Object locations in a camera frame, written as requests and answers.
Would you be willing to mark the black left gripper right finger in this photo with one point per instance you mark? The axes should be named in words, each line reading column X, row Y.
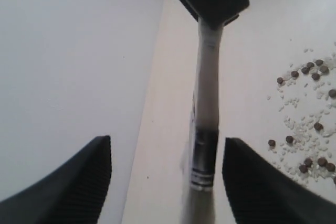
column 259, row 193

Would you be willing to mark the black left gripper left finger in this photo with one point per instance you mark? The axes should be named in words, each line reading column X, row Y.
column 74, row 193

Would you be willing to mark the white paint brush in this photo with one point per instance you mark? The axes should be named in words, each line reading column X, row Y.
column 199, row 157

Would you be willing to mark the scattered rice and brown pellets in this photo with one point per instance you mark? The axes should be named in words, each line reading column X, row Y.
column 306, row 151

